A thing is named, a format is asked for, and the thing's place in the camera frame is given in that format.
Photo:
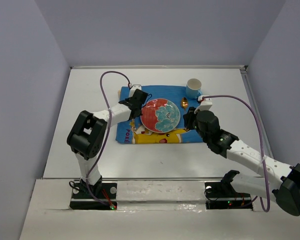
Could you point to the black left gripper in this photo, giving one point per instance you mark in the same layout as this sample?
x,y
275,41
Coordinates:
x,y
127,99

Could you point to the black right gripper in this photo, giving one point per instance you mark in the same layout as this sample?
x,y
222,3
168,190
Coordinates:
x,y
188,117

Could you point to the red and teal plate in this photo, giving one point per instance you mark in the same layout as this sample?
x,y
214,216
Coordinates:
x,y
160,115

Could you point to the gold spoon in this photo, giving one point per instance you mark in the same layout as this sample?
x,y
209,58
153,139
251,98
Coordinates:
x,y
184,103

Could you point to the light blue ceramic mug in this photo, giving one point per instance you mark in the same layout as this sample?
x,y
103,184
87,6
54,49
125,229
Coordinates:
x,y
193,88

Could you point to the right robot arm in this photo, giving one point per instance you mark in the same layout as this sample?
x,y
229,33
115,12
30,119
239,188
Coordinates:
x,y
279,182

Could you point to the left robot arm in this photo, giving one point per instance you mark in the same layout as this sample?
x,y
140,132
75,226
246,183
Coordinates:
x,y
89,135

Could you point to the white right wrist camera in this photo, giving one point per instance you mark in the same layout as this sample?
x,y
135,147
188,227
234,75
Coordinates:
x,y
205,103

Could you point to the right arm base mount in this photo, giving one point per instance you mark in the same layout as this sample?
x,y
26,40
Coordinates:
x,y
220,195

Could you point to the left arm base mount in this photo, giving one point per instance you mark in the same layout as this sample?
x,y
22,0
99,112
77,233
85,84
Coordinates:
x,y
104,200

